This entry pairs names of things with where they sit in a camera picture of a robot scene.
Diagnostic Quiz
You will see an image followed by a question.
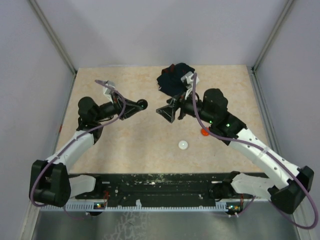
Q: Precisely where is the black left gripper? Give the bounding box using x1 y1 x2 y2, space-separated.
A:
94 90 143 122

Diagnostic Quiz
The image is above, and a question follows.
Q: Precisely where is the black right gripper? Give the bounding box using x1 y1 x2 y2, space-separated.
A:
156 86 215 124

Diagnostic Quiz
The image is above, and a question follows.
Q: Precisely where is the white earbud charging case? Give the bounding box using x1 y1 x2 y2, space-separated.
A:
178 140 189 150

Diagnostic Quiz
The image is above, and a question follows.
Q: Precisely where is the orange earbud charging case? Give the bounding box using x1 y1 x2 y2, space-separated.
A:
201 128 210 137

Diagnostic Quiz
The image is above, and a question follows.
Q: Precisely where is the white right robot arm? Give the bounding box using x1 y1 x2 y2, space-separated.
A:
156 88 314 214

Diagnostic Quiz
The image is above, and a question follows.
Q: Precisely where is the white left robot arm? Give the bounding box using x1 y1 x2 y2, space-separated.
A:
29 93 148 208

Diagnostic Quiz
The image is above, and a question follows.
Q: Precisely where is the dark navy folded cloth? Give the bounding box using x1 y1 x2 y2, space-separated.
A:
156 62 195 97

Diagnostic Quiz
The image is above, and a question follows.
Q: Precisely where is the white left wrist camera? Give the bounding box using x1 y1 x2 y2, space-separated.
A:
102 80 116 97

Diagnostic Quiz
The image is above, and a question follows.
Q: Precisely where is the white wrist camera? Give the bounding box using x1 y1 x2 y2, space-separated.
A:
180 71 200 89
102 80 116 97

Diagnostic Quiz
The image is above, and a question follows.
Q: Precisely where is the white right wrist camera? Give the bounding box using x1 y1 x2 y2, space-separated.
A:
180 71 200 89

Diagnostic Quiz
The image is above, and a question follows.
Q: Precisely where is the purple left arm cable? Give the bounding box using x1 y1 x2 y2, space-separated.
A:
28 79 127 220

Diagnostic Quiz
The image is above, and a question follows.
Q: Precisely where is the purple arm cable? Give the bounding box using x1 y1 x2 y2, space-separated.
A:
28 79 127 220
191 72 317 230

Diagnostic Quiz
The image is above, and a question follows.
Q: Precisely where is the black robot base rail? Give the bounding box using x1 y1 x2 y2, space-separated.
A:
67 171 253 208

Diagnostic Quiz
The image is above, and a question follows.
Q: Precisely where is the aluminium corner post right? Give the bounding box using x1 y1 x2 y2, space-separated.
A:
250 0 297 73

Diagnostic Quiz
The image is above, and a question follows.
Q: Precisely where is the aluminium corner post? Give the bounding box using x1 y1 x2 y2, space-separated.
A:
250 0 297 73
27 0 78 77

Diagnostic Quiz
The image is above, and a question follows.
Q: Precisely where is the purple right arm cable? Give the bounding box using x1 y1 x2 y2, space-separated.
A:
191 72 317 230

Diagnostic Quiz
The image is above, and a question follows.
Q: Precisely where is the white cable duct strip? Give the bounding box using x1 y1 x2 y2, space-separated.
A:
39 201 241 213

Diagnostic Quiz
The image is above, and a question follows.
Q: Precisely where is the aluminium corner post left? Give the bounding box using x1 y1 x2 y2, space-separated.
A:
27 0 78 77

